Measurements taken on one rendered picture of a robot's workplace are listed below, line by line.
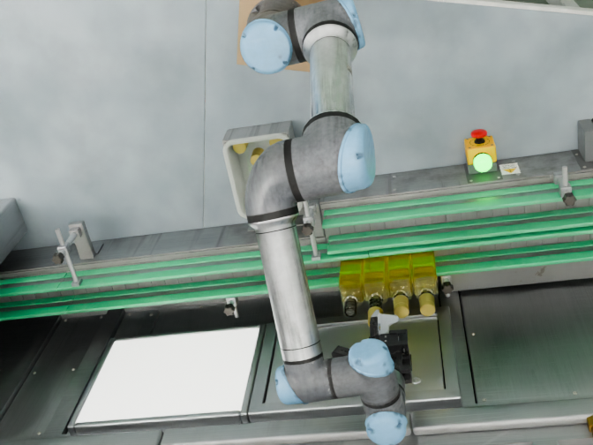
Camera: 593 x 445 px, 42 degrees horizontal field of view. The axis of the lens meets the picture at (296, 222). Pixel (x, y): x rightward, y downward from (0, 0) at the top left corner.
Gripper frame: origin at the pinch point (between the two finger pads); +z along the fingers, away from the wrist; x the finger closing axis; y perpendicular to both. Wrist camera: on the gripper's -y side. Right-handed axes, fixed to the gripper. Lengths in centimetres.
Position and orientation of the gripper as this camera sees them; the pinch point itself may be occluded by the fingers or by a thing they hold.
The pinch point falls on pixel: (375, 321)
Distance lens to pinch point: 176.8
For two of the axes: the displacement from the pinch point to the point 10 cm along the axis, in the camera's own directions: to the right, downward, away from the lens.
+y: 9.8, -1.3, -1.8
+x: -2.0, -8.7, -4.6
